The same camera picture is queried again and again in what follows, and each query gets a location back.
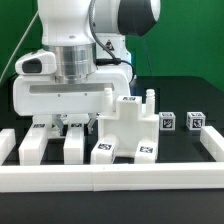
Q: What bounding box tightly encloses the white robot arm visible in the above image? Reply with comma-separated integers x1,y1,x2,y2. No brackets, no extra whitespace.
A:
13,0,161,128

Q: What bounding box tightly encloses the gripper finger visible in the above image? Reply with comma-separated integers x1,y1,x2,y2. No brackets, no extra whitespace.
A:
52,114,64,136
87,113,97,132

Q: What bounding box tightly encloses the white chair seat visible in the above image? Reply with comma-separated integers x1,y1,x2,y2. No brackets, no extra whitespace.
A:
98,89,159,157

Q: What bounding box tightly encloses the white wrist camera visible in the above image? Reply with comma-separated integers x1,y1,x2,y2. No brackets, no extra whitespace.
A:
15,49,57,75

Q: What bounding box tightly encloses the grey white cable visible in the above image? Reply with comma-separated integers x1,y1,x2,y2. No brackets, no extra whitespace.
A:
0,9,40,88

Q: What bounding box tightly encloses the white U-shaped obstacle frame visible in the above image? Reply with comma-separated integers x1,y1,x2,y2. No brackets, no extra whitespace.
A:
0,125,224,194

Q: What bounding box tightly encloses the white chair back frame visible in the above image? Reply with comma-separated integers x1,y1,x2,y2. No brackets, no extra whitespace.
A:
18,114,88,166

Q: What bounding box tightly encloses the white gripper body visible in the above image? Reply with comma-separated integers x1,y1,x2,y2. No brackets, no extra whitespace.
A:
13,63,132,116

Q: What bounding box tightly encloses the white tagged cube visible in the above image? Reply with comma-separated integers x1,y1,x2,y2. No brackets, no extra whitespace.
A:
159,112,176,131
186,112,206,130

